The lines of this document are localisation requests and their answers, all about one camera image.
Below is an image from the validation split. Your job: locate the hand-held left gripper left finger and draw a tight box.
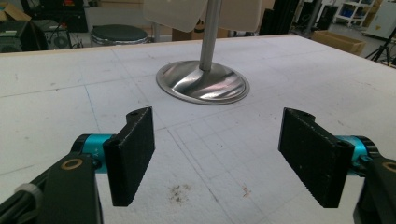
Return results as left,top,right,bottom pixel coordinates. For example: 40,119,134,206
102,106,156,207

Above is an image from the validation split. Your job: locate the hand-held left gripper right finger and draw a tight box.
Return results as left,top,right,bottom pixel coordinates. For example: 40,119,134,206
277,107,356,209

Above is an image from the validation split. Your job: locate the metal utensil stand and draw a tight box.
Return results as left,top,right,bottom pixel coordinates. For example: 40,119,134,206
155,0,251,106

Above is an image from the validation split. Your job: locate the white gridded foam mat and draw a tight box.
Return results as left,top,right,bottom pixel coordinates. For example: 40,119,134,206
0,34,396,224

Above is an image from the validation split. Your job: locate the plain open cardboard box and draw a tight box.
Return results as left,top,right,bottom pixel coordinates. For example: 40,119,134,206
311,30,367,57

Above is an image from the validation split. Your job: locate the black round stool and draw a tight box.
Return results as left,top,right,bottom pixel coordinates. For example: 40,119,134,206
90,23,149,47

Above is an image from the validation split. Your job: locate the black tripod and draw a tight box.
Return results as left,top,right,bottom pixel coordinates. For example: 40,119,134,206
364,26,396,64

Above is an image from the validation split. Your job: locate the black computer tower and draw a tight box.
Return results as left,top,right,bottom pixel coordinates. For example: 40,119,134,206
31,19,76,50

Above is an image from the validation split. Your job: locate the black frame stand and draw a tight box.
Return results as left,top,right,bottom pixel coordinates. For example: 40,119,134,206
261,0,321,35

